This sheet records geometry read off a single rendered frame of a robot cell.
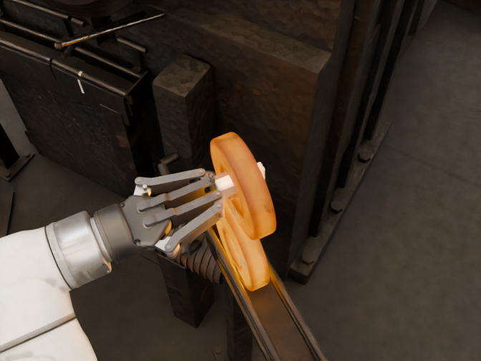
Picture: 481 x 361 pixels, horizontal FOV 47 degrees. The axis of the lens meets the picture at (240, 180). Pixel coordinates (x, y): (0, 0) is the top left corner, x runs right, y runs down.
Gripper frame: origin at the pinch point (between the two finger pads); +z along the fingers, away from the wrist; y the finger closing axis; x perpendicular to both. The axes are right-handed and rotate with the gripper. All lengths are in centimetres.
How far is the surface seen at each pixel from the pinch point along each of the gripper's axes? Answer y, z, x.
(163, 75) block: -33.2, -0.5, -9.8
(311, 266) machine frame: -14, 25, -84
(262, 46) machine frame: -25.2, 16.0, -3.5
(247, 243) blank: 3.5, -1.2, -12.3
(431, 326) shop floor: 14, 49, -93
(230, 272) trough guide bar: 3.1, -4.4, -21.2
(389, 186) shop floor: -31, 65, -93
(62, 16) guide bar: -62, -13, -13
